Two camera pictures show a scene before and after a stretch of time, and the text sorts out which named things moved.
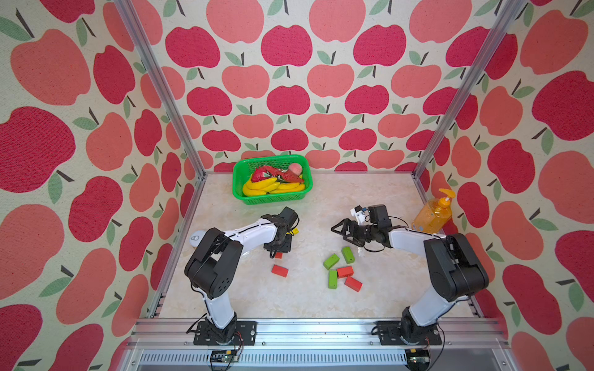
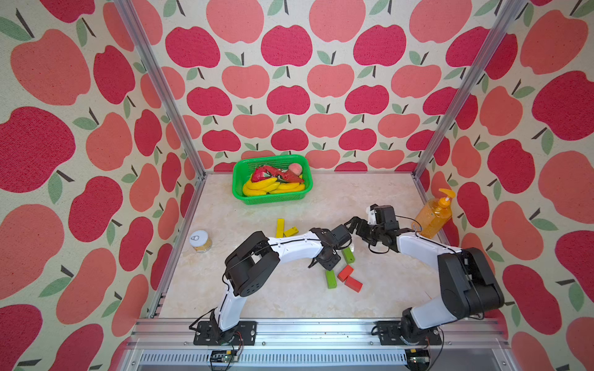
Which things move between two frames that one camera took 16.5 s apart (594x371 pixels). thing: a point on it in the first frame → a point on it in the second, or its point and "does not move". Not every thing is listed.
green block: [332, 279] does not move
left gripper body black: [283, 246] → [332, 260]
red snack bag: [267, 171] does not move
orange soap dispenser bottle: [435, 216] does not move
